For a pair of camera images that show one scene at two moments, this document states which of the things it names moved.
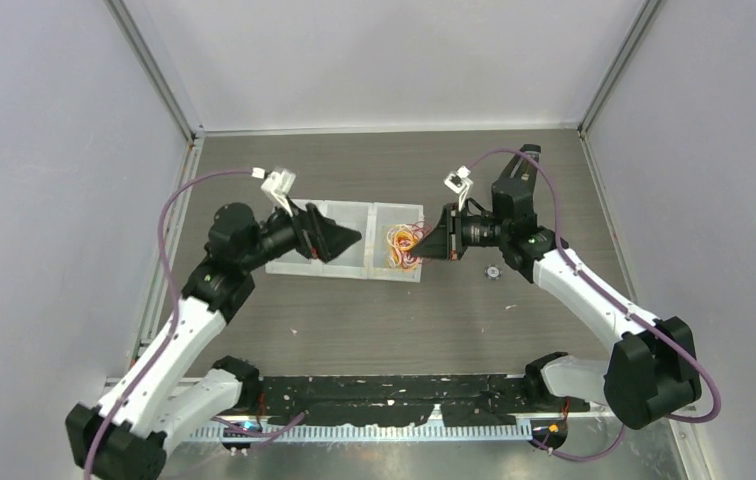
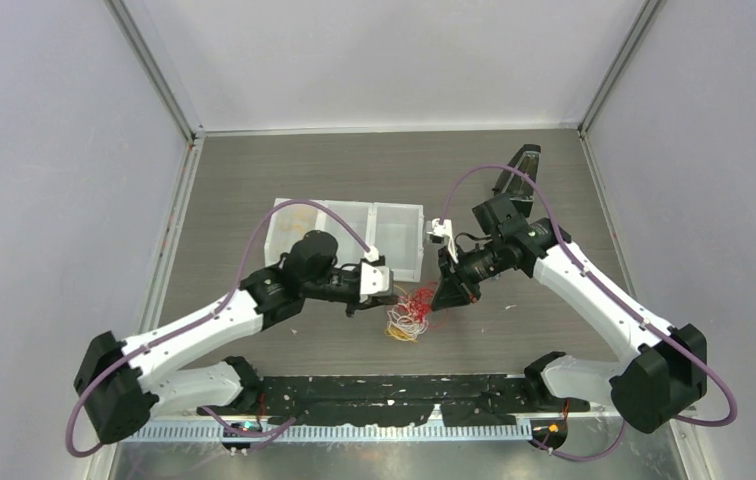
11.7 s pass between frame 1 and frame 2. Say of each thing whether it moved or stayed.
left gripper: moved
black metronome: stayed
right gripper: moved
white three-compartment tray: stayed
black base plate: stayed
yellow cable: moved
